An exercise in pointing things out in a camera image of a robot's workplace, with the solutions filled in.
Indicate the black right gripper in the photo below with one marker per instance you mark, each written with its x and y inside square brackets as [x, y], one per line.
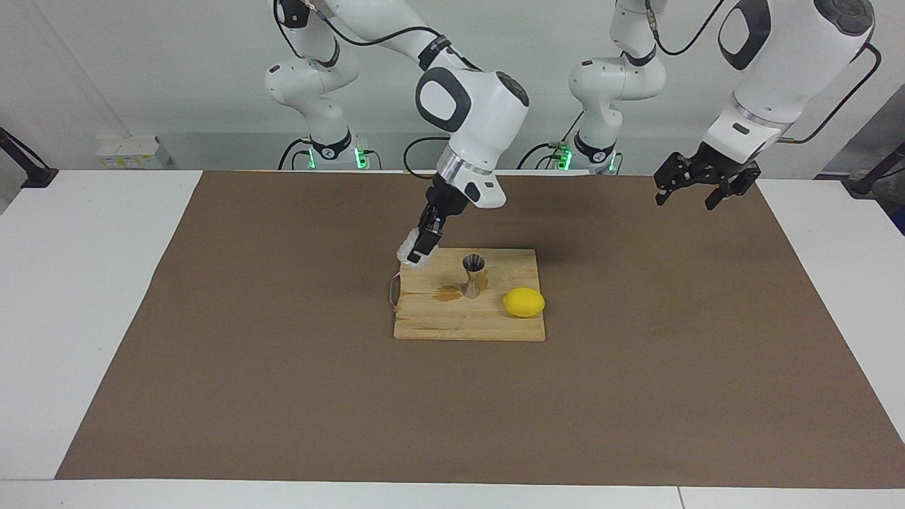
[447, 199]

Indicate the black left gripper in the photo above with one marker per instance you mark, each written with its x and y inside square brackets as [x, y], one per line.
[721, 168]

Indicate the clear glass cup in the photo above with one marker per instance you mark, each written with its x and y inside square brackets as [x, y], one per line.
[406, 251]

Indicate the steel double jigger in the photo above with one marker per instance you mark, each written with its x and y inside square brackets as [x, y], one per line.
[474, 272]

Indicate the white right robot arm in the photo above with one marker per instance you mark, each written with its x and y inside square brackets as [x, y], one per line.
[474, 106]

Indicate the yellow lemon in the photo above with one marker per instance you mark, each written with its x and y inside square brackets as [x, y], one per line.
[524, 302]

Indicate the black clamp stand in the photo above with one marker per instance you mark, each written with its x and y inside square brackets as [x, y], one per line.
[861, 187]
[35, 174]

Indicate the brown paper table mat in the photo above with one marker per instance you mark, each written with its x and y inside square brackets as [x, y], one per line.
[452, 410]

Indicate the dark grey panel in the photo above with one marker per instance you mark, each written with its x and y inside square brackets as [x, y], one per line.
[884, 138]

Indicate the dark blue object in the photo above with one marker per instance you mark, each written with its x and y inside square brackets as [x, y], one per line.
[900, 220]

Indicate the white box yellow label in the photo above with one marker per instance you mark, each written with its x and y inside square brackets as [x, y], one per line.
[117, 157]
[152, 155]

